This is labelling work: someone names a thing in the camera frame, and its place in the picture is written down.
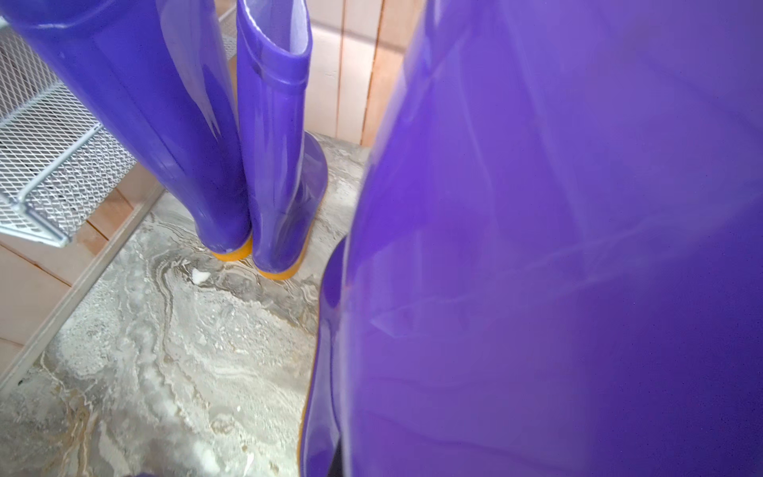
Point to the purple rain boot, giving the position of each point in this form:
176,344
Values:
555,263
156,75
286,168

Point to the white wire wall shelf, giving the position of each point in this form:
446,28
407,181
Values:
58,160

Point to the aluminium frame rails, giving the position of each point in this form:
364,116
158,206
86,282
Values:
39,341

